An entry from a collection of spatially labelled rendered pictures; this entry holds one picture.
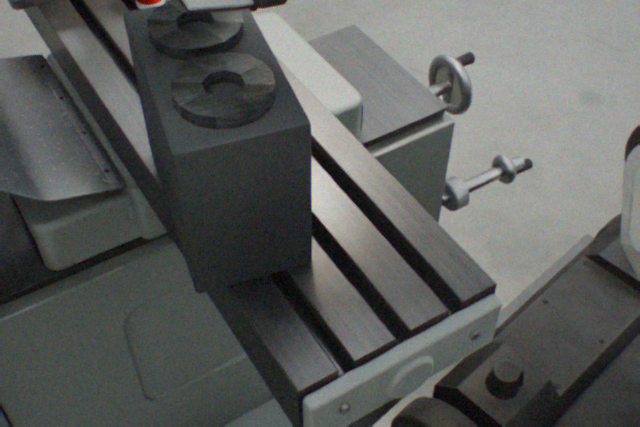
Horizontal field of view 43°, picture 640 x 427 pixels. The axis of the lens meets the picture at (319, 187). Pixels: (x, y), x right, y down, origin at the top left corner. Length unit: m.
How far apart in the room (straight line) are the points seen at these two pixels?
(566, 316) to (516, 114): 1.32
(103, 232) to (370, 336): 0.45
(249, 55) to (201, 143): 0.12
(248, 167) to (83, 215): 0.40
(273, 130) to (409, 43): 2.11
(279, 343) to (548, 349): 0.58
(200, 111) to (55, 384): 0.68
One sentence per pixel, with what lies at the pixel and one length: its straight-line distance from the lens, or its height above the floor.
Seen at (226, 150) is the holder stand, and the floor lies 1.14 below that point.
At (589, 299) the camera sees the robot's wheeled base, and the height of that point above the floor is 0.59.
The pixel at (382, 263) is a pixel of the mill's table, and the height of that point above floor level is 0.96.
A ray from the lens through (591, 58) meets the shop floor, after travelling 2.83.
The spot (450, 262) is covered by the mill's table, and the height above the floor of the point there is 0.96.
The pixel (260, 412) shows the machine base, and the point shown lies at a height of 0.20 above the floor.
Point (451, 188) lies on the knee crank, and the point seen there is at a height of 0.57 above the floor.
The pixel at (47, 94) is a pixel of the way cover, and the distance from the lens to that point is 1.17.
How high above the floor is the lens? 1.59
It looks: 46 degrees down
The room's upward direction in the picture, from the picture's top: straight up
